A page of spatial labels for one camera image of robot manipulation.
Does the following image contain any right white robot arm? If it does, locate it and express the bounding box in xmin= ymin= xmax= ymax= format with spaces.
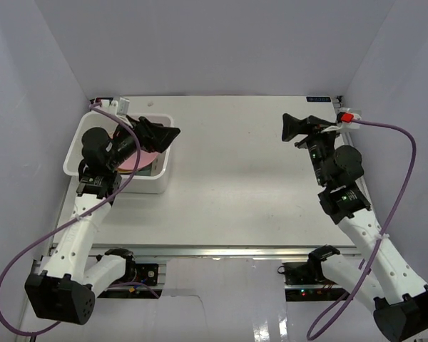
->
xmin=282 ymin=111 xmax=428 ymax=341

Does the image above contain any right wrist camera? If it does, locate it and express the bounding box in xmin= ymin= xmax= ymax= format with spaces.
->
xmin=324 ymin=107 xmax=362 ymax=133

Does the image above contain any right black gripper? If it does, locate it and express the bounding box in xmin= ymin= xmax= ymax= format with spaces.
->
xmin=282 ymin=114 xmax=345 ymax=187

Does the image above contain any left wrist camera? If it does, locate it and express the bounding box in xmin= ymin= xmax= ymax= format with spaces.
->
xmin=90 ymin=96 xmax=130 ymax=122

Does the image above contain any teal rectangular ceramic plate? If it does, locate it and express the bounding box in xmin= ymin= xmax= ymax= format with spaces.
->
xmin=135 ymin=161 xmax=159 ymax=177

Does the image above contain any pink round plate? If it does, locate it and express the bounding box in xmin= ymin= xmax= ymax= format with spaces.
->
xmin=116 ymin=150 xmax=158 ymax=170

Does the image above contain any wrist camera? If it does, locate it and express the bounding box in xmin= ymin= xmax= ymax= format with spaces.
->
xmin=324 ymin=107 xmax=362 ymax=133
xmin=90 ymin=96 xmax=130 ymax=122

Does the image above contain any beige round plate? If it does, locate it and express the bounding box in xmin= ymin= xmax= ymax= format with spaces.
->
xmin=117 ymin=168 xmax=136 ymax=175

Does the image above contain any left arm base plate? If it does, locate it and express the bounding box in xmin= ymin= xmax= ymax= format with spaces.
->
xmin=100 ymin=264 xmax=162 ymax=299

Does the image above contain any white plastic bin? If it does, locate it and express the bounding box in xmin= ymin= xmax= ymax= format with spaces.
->
xmin=63 ymin=111 xmax=174 ymax=194

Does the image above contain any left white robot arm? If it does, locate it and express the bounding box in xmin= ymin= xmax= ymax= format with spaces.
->
xmin=24 ymin=116 xmax=180 ymax=325

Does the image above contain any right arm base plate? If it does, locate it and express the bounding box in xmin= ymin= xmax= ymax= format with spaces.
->
xmin=277 ymin=262 xmax=348 ymax=302

